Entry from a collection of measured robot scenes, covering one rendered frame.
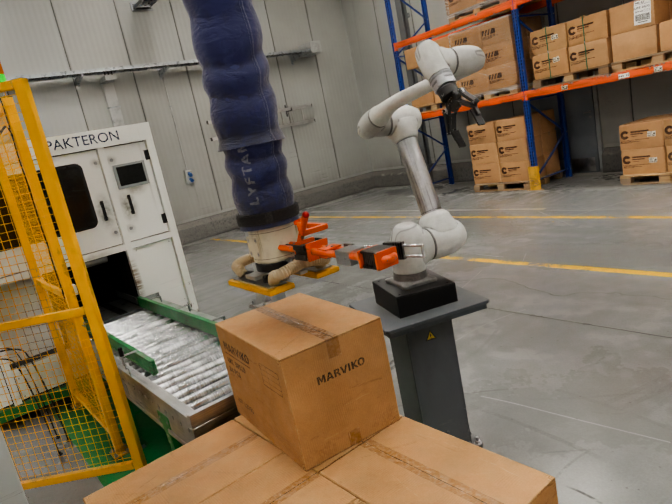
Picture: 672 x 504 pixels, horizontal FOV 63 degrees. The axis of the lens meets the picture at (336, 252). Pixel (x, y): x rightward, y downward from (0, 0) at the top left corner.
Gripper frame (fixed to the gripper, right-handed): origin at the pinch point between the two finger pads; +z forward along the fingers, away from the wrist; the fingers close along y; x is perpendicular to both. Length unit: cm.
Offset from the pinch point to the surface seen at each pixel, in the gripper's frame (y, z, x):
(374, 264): 14, 41, -66
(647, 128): -317, -126, 595
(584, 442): -78, 125, 46
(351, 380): -35, 64, -65
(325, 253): -5, 28, -70
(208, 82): -4, -39, -85
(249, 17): 10, -51, -69
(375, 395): -41, 71, -57
